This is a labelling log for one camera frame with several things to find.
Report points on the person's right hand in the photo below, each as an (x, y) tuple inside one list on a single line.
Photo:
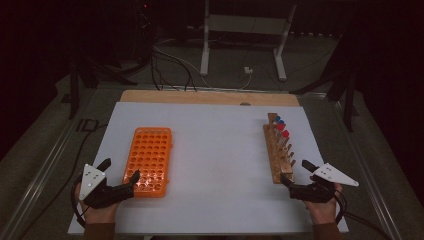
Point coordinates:
[(321, 211)]

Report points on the small white plug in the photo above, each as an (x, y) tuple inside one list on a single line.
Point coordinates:
[(248, 70)]

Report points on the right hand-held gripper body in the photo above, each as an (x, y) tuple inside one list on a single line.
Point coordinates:
[(333, 175)]

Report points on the black tripod stand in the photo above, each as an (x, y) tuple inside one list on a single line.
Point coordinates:
[(349, 100), (74, 90)]

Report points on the white metal stand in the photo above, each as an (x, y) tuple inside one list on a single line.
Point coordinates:
[(204, 50)]

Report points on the orange plastic test tube rack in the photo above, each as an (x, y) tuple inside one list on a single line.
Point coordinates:
[(148, 160)]

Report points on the white table mat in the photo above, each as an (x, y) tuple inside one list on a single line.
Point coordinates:
[(216, 133)]

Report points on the wooden test tube rack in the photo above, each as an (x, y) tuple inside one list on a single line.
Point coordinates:
[(278, 156)]

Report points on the dark equipment tower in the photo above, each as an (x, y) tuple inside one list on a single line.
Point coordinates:
[(145, 30)]

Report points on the person's left hand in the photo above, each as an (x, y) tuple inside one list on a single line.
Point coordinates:
[(100, 216)]

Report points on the aluminium frame rail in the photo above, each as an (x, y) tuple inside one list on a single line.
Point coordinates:
[(366, 166), (43, 173)]

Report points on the blue capped test tube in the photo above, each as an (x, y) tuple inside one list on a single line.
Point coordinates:
[(282, 122), (277, 118)]

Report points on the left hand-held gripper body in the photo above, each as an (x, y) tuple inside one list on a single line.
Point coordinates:
[(91, 180)]

